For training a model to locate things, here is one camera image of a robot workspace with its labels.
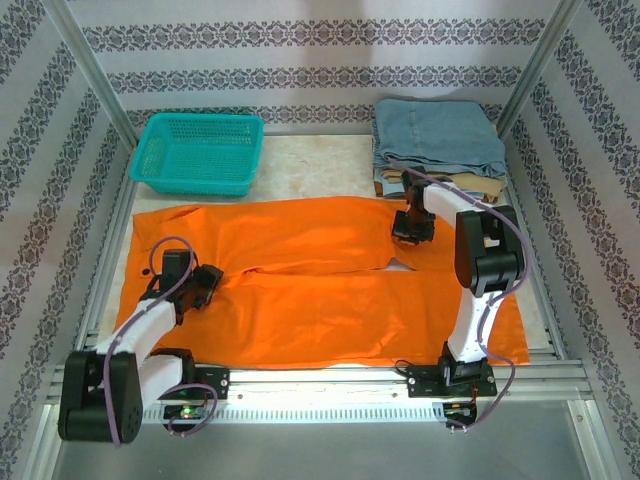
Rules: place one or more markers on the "orange trousers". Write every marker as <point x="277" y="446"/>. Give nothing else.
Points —
<point x="310" y="300"/>

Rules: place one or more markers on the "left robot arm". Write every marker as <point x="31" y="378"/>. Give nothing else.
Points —
<point x="140" y="325"/>

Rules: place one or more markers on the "folded pale blue trousers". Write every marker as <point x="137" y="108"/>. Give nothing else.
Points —
<point x="392" y="189"/>

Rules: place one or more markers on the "folded tan trousers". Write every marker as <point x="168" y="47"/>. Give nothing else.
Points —
<point x="480" y="182"/>

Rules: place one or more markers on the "folded brown trousers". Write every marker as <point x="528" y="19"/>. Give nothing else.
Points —
<point x="492" y="198"/>

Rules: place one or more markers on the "folded blue denim trousers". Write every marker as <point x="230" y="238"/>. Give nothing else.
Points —
<point x="435" y="130"/>

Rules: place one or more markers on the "teal plastic basket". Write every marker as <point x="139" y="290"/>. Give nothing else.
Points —
<point x="150" y="150"/>

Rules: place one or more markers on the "perforated metal strip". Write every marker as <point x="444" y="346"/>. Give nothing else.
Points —
<point x="300" y="414"/>

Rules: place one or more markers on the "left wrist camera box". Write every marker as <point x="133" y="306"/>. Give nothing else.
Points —
<point x="175" y="267"/>

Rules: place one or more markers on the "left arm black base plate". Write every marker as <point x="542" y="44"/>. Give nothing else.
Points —
<point x="215" y="377"/>

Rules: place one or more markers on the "aluminium side rail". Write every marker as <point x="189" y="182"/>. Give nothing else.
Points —
<point x="547" y="325"/>
<point x="122" y="200"/>

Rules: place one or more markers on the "aluminium mounting rail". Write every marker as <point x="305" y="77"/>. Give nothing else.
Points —
<point x="320" y="382"/>

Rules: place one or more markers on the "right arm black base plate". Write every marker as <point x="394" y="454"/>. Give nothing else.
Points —
<point x="422" y="380"/>

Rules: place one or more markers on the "aluminium frame post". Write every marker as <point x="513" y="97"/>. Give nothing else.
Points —
<point x="90" y="65"/>
<point x="535" y="65"/>

